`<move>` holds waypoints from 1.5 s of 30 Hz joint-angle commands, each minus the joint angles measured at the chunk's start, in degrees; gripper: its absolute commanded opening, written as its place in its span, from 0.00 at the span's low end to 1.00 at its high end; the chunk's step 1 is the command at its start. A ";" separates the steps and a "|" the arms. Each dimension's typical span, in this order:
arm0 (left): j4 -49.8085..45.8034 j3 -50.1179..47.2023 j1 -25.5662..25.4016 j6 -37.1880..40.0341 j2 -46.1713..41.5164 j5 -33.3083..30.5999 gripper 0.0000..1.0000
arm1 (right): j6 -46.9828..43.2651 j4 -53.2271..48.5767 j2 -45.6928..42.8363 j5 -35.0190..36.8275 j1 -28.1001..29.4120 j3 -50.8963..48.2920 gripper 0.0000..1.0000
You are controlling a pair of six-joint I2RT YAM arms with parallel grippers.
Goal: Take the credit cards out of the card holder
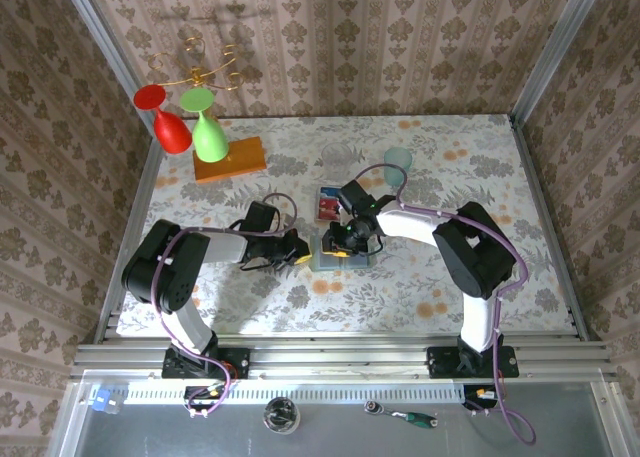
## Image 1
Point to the green card holder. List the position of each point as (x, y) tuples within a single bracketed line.
[(357, 262)]

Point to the red playing card deck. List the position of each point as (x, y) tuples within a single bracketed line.
[(327, 211)]

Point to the blue and white credit card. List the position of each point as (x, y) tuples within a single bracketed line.
[(327, 193)]

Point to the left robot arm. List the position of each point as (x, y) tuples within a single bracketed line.
[(160, 272)]

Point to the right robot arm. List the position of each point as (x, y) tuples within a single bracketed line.
[(475, 257)]

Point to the floral table cover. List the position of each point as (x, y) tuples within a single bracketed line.
[(300, 317)]

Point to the teal plastic cup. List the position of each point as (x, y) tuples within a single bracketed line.
[(395, 177)]

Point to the clear glass tumbler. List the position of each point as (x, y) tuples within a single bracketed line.
[(336, 162)]

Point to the orange wooden base block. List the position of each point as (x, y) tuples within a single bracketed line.
[(245, 162)]

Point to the green wine glass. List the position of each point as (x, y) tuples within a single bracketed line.
[(210, 142)]

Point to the red wine glass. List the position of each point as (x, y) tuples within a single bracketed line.
[(172, 132)]

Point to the black power connector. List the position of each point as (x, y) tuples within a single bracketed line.
[(471, 391), (197, 393)]

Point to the silver metal cup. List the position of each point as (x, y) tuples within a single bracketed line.
[(282, 416)]

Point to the blue plastic connector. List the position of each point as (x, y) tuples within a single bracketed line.
[(102, 401)]

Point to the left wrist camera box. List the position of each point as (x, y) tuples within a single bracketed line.
[(262, 218)]

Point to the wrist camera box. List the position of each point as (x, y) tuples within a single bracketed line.
[(359, 198), (262, 218)]

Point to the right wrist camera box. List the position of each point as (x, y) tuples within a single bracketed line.
[(359, 198)]

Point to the aluminium mounting rail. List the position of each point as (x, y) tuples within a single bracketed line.
[(325, 357)]

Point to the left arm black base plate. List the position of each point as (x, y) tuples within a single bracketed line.
[(235, 363)]

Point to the aluminium table side rail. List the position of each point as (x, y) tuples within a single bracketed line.
[(144, 177), (535, 177)]

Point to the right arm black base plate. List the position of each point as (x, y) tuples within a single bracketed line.
[(442, 363)]

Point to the aluminium frame post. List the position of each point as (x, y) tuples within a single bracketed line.
[(110, 52), (553, 52)]

